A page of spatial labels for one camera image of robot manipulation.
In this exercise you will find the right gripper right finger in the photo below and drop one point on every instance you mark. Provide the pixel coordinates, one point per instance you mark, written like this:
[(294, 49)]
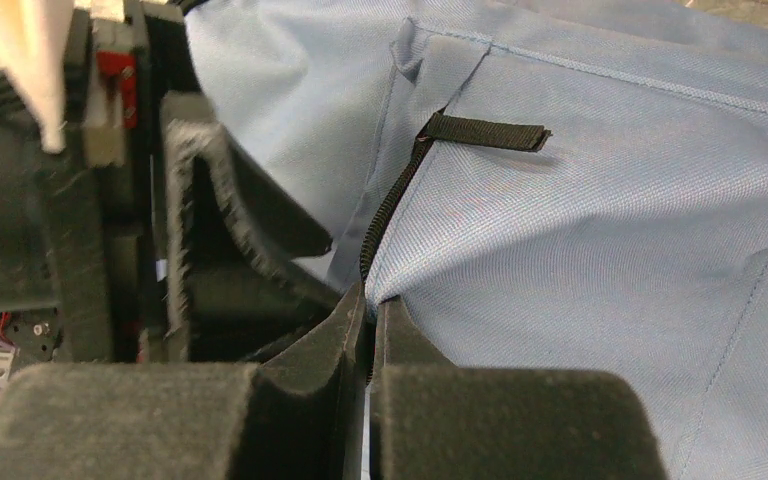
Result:
[(431, 419)]

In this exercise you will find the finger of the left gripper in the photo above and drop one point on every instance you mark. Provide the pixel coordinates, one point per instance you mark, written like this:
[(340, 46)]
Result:
[(236, 290)]

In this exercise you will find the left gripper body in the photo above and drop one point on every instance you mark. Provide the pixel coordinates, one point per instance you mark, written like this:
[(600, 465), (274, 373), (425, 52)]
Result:
[(77, 244)]

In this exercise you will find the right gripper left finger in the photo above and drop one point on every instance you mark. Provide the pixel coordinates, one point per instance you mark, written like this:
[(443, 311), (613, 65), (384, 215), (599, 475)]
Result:
[(297, 416)]

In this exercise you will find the blue student backpack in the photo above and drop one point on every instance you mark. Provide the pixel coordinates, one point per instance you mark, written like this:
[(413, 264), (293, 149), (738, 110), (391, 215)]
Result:
[(635, 241)]

